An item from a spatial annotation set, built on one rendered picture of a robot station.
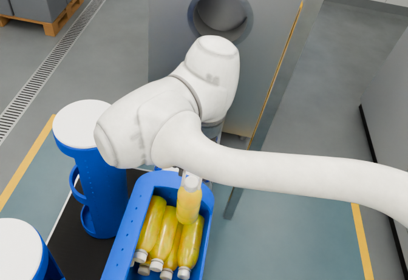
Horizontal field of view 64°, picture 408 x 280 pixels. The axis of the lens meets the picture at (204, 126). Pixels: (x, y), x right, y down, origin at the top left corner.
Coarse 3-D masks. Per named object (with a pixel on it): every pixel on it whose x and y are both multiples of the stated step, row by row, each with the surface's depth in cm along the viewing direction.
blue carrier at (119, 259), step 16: (144, 176) 107; (160, 176) 104; (176, 176) 104; (144, 192) 102; (160, 192) 114; (176, 192) 113; (208, 192) 108; (128, 208) 102; (144, 208) 97; (208, 208) 107; (128, 224) 96; (208, 224) 107; (128, 240) 91; (112, 256) 91; (128, 256) 87; (112, 272) 86; (128, 272) 106; (160, 272) 110; (176, 272) 110; (192, 272) 106
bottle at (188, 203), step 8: (184, 192) 89; (192, 192) 88; (200, 192) 91; (184, 200) 90; (192, 200) 90; (200, 200) 93; (176, 208) 99; (184, 208) 93; (192, 208) 93; (176, 216) 102; (184, 216) 97; (192, 216) 97; (184, 224) 101
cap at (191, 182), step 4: (188, 176) 89; (192, 176) 89; (188, 180) 88; (192, 180) 88; (196, 180) 88; (184, 184) 88; (188, 184) 87; (192, 184) 88; (196, 184) 88; (188, 188) 87; (192, 188) 87; (196, 188) 88
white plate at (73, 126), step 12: (72, 108) 143; (84, 108) 144; (96, 108) 145; (60, 120) 138; (72, 120) 139; (84, 120) 140; (96, 120) 141; (60, 132) 134; (72, 132) 135; (84, 132) 135; (72, 144) 131; (84, 144) 132
